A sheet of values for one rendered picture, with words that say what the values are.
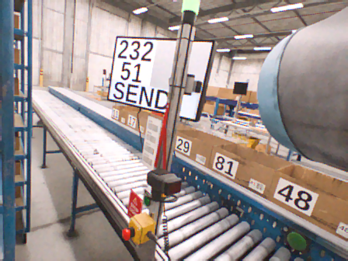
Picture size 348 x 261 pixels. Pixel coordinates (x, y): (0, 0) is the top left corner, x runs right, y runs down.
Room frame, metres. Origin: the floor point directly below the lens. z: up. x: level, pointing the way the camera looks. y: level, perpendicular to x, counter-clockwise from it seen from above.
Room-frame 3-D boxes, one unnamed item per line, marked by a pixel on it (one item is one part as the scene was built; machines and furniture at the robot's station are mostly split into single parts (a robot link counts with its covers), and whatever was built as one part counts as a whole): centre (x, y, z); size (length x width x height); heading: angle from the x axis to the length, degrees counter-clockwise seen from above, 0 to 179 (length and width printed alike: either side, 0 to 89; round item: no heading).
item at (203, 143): (1.44, -0.23, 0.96); 0.39 x 0.29 x 0.17; 43
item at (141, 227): (0.58, 0.04, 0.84); 0.15 x 0.09 x 0.07; 44
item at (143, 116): (2.01, 0.31, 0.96); 0.39 x 0.29 x 0.17; 43
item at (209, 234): (0.78, -0.23, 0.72); 0.52 x 0.05 x 0.05; 134
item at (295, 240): (0.74, -0.60, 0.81); 0.07 x 0.01 x 0.07; 44
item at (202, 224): (0.83, -0.19, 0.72); 0.52 x 0.05 x 0.05; 134
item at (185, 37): (0.65, 0.02, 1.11); 0.12 x 0.05 x 0.88; 44
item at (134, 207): (0.68, 0.09, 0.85); 0.16 x 0.01 x 0.13; 44
